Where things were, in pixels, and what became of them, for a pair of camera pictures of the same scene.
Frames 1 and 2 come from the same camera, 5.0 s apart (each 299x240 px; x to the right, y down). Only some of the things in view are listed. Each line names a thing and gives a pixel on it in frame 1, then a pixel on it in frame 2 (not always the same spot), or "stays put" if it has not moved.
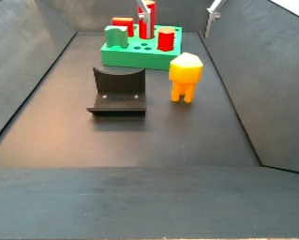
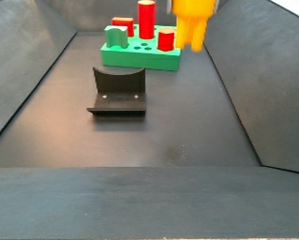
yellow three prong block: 186,74 -> 191,14
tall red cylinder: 151,6 stays put
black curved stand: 120,94 stays put
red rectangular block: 124,22 stays put
